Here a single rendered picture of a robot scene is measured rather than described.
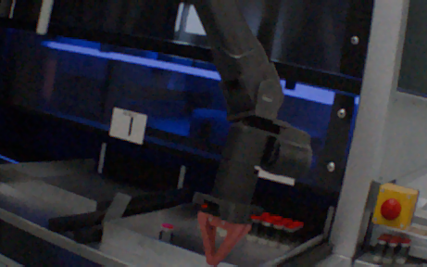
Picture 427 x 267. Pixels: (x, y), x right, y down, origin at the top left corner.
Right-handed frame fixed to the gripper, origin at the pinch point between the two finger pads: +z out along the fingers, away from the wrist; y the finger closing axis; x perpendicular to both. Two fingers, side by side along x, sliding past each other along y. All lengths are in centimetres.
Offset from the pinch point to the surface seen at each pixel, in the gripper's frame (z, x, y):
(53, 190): -0.1, 39.0, 7.2
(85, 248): 4.8, 19.1, -5.0
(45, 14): -35, 67, 20
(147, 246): 1.4, 11.3, 0.0
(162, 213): -2.1, 20.6, 17.0
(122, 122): -16, 44, 31
